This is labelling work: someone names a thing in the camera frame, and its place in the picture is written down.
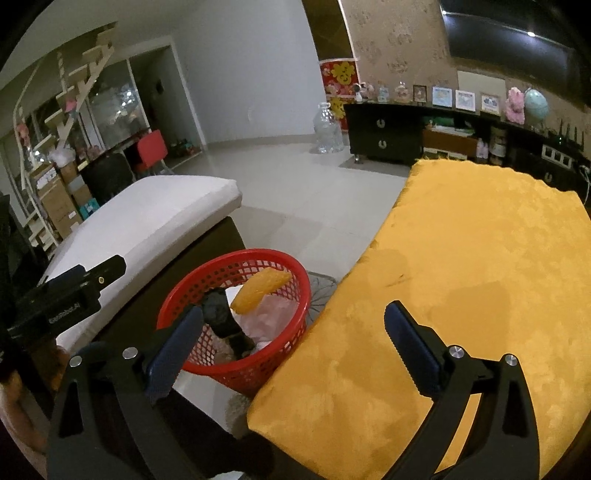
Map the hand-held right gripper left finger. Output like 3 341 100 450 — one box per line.
45 305 205 480

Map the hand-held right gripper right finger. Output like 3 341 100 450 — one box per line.
383 300 541 480

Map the black plastic bag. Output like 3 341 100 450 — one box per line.
201 287 257 358

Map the red plastic mesh basket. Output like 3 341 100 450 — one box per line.
157 249 311 398

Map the clear plastic wrap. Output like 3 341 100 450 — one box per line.
238 295 301 354

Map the yellow foam fruit net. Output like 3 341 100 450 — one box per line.
230 268 293 313

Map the person's left hand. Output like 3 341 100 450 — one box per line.
28 345 65 398

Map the grey fuzzy object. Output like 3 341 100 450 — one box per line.
225 394 252 435

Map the yellow tablecloth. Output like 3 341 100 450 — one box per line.
247 159 583 480

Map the stack of cardboard boxes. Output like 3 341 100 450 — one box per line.
30 161 100 250

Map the sofa with white cushion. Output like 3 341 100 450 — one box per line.
39 174 245 370

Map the black chair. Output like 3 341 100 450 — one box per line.
82 152 134 204

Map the red chair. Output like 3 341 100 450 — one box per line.
136 130 169 174

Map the wooden drawer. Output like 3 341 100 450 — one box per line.
422 129 478 160

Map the black television cabinet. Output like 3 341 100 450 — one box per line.
344 102 591 204

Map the round tin can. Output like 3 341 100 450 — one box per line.
489 127 508 160

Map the green folded cloth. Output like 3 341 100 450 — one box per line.
425 117 474 134

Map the clear plastic water jug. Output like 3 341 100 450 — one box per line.
314 102 345 154

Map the white socket panel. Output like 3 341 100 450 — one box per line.
540 144 575 168

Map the black wifi router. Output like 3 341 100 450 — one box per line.
549 119 585 148

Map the pink plush toy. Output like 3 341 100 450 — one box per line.
505 88 527 125

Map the white wooden staircase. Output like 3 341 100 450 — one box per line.
14 23 116 250

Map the pale blue desk globe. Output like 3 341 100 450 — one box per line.
524 89 550 130

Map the beige board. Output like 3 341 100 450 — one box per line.
457 69 506 107

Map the black flat television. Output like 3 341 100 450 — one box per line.
438 0 591 93

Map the black wire rack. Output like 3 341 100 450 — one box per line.
307 271 338 324

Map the red festive wall decoration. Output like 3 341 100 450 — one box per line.
320 59 358 132

